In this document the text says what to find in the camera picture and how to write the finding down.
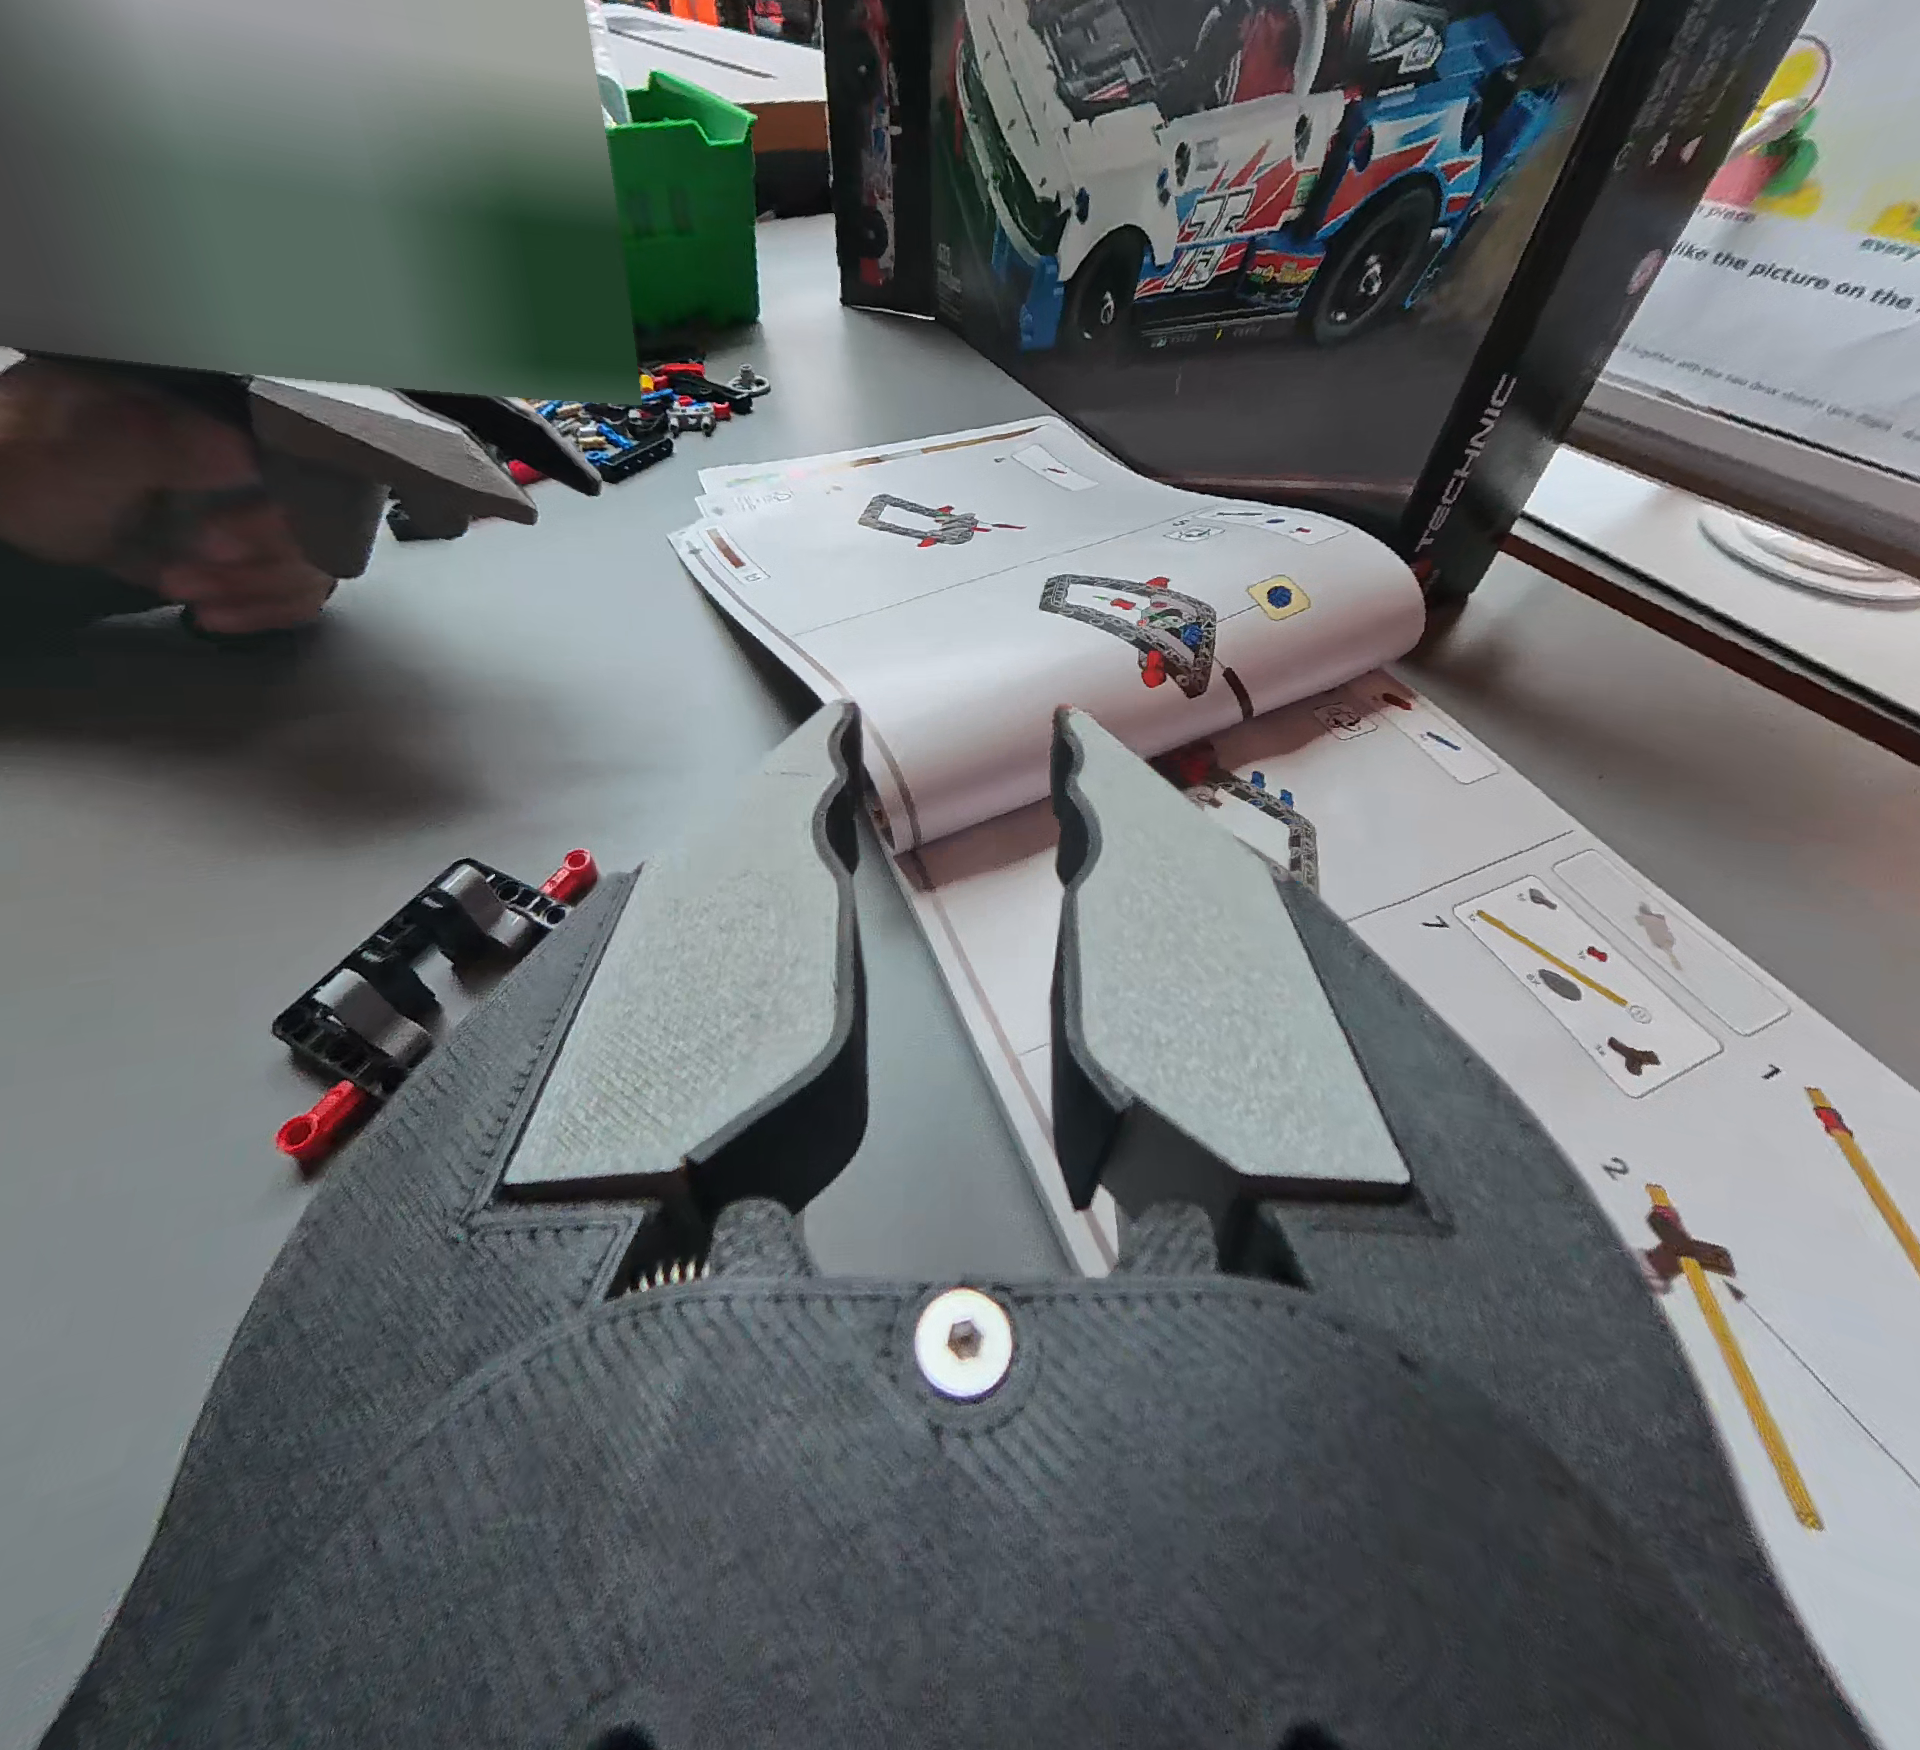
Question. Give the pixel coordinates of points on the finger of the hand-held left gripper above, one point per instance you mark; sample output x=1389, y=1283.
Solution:
x=375, y=438
x=510, y=430

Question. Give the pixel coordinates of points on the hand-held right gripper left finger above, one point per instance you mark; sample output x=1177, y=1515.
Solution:
x=703, y=1000

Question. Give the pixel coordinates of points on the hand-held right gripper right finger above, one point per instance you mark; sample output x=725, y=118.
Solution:
x=1214, y=1015

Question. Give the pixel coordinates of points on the pile of lego pieces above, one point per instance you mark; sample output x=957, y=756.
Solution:
x=630, y=422

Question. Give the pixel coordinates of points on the black lego frame assembly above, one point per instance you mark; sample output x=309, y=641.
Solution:
x=323, y=1023

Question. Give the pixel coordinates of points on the lego instruction booklet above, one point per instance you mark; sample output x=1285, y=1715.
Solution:
x=1048, y=535

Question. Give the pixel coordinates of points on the person's left forearm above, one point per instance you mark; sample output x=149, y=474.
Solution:
x=61, y=603

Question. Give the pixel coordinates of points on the lego set box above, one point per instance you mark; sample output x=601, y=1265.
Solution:
x=1274, y=130

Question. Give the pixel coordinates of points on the person's left hand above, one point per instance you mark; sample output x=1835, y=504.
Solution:
x=149, y=490

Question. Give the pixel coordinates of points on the green plastic bin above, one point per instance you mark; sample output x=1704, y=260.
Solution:
x=681, y=219

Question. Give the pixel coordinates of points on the printed task sheet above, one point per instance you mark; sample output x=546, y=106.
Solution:
x=1800, y=280

